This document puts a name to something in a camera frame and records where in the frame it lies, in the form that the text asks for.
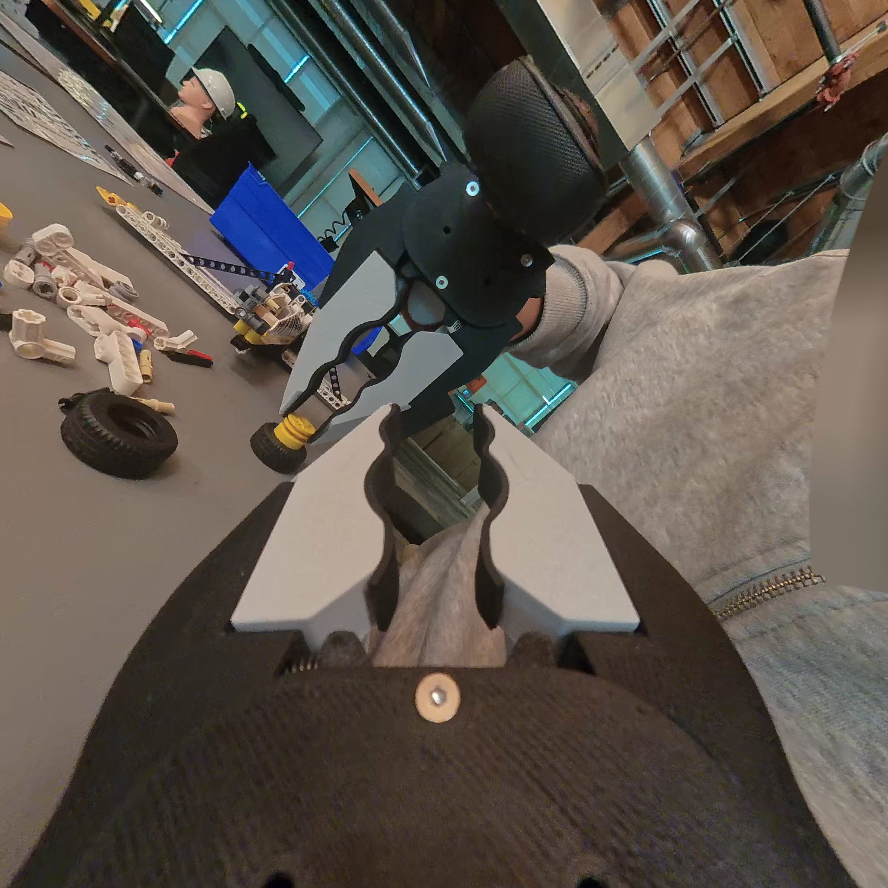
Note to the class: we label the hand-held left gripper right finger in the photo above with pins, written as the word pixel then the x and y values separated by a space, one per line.
pixel 555 555

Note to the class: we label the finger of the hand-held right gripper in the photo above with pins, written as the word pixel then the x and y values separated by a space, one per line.
pixel 347 305
pixel 416 368

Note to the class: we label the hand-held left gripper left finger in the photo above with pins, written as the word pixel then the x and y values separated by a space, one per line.
pixel 312 555

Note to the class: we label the black lego tyre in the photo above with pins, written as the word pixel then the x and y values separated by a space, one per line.
pixel 267 454
pixel 76 437

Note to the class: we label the yellow lego wheel hub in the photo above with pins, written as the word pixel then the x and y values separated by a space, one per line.
pixel 293 431
pixel 4 216

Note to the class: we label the person's right forearm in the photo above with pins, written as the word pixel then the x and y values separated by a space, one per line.
pixel 583 312

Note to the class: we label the zebra striped lego aircraft model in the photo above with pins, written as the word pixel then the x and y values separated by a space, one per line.
pixel 277 319

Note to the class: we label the tan lego pin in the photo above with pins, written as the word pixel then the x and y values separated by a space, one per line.
pixel 156 404

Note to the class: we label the small blue lego piece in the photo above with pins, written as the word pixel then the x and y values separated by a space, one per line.
pixel 149 184

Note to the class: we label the small black lego piece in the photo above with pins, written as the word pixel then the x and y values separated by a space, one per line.
pixel 121 159

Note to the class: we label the pile of loose lego pieces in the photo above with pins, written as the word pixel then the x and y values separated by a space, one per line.
pixel 41 340

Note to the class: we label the person's right hand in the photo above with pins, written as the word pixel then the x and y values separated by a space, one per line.
pixel 529 316

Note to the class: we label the background standing desk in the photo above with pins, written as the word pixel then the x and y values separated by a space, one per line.
pixel 364 198

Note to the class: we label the blue plastic bin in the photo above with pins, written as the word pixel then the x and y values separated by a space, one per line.
pixel 263 222

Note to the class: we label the black office chair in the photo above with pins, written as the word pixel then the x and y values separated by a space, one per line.
pixel 423 513

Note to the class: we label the person's grey hoodie torso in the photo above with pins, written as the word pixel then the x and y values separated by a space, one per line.
pixel 694 451

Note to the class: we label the black background monitor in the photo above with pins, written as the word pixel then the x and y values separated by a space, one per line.
pixel 263 104

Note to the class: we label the mannequin head white helmet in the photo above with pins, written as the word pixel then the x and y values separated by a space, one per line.
pixel 215 94

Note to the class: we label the printed paper leaflet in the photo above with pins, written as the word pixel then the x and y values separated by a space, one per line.
pixel 139 139

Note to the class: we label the zebra sticker sheet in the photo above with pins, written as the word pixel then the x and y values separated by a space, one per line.
pixel 35 111

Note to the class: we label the silver ventilation duct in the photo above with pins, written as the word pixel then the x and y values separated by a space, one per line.
pixel 666 208

